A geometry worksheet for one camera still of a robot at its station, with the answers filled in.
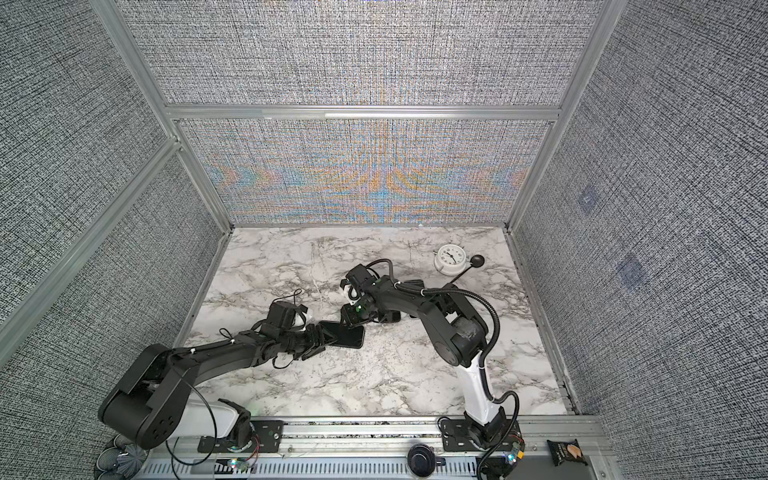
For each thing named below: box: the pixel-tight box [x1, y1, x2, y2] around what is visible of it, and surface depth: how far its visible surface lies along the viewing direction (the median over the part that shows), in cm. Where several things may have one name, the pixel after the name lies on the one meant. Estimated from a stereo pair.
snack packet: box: [546, 439, 589, 467], surface depth 71 cm
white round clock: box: [434, 244, 467, 276], surface depth 106 cm
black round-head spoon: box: [449, 254, 485, 284], surface depth 108 cm
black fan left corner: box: [96, 434, 148, 480], surface depth 70 cm
